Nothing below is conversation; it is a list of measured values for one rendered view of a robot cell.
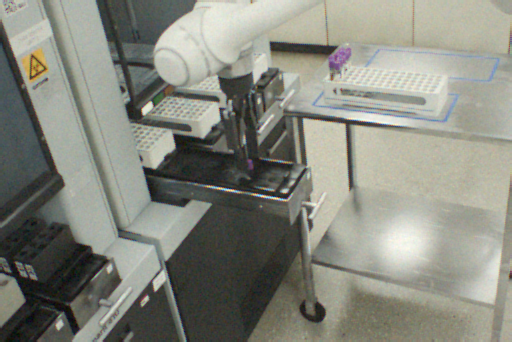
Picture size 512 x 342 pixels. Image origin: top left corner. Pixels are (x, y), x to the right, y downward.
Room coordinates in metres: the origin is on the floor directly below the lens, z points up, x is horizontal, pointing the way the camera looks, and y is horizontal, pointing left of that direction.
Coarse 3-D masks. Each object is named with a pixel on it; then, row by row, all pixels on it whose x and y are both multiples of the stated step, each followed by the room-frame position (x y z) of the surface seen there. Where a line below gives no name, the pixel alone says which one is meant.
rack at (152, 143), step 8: (136, 128) 1.37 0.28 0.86; (144, 128) 1.36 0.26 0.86; (152, 128) 1.35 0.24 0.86; (160, 128) 1.35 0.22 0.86; (136, 136) 1.33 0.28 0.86; (144, 136) 1.32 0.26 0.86; (152, 136) 1.32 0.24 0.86; (160, 136) 1.32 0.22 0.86; (168, 136) 1.31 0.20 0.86; (136, 144) 1.29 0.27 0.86; (144, 144) 1.29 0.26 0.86; (152, 144) 1.28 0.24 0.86; (160, 144) 1.28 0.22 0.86; (168, 144) 1.30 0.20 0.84; (144, 152) 1.25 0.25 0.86; (152, 152) 1.25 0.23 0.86; (160, 152) 1.27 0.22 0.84; (168, 152) 1.30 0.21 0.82; (144, 160) 1.26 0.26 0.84; (152, 160) 1.25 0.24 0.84; (160, 160) 1.27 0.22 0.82; (152, 168) 1.25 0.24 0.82
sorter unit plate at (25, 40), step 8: (40, 24) 1.08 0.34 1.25; (48, 24) 1.10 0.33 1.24; (24, 32) 1.05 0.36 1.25; (32, 32) 1.06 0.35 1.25; (40, 32) 1.08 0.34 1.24; (48, 32) 1.09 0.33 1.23; (16, 40) 1.03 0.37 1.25; (24, 40) 1.04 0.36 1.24; (32, 40) 1.06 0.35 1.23; (40, 40) 1.07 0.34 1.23; (16, 48) 1.02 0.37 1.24; (24, 48) 1.04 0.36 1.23
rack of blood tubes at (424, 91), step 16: (352, 80) 1.42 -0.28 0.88; (368, 80) 1.41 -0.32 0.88; (384, 80) 1.38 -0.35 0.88; (400, 80) 1.38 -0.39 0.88; (416, 80) 1.36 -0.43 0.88; (432, 80) 1.35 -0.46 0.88; (336, 96) 1.41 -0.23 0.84; (352, 96) 1.40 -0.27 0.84; (368, 96) 1.39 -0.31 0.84; (384, 96) 1.41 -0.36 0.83; (400, 96) 1.39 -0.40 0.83; (416, 96) 1.38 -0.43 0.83; (432, 96) 1.28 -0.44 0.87; (416, 112) 1.30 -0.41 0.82; (432, 112) 1.28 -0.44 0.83
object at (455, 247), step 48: (384, 48) 1.71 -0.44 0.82; (432, 48) 1.66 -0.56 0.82; (480, 96) 1.34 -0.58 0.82; (288, 144) 1.43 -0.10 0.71; (384, 192) 1.71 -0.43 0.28; (336, 240) 1.50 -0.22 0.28; (384, 240) 1.47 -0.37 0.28; (432, 240) 1.43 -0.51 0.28; (480, 240) 1.40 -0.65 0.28; (432, 288) 1.24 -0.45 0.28; (480, 288) 1.21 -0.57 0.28
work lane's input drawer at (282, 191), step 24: (144, 168) 1.25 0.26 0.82; (168, 168) 1.26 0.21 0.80; (192, 168) 1.24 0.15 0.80; (216, 168) 1.22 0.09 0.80; (264, 168) 1.19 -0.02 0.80; (288, 168) 1.18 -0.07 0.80; (168, 192) 1.21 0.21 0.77; (192, 192) 1.17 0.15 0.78; (216, 192) 1.14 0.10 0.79; (240, 192) 1.11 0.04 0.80; (264, 192) 1.09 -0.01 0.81; (288, 192) 1.07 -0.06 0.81; (288, 216) 1.05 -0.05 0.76; (312, 216) 1.05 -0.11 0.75
